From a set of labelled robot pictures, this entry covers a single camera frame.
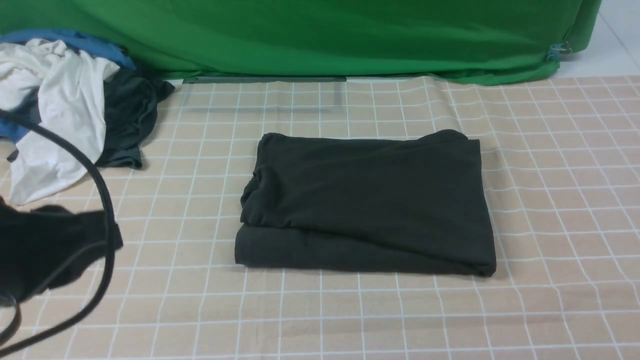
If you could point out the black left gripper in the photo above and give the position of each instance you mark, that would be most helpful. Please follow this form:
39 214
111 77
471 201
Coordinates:
49 247

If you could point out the dark gray long-sleeved shirt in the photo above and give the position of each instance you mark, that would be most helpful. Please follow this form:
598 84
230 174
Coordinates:
368 205

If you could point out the white crumpled shirt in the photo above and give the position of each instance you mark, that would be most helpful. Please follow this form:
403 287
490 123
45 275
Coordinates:
23 67

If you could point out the blue crumpled garment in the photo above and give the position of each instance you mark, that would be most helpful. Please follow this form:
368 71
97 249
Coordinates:
92 45

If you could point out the dark teal crumpled garment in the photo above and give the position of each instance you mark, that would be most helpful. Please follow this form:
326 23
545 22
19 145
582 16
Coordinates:
106 115

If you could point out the green backdrop cloth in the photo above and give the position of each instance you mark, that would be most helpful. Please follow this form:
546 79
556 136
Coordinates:
482 42

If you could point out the blue binder clip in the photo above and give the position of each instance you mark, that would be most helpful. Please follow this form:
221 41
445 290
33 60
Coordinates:
559 51

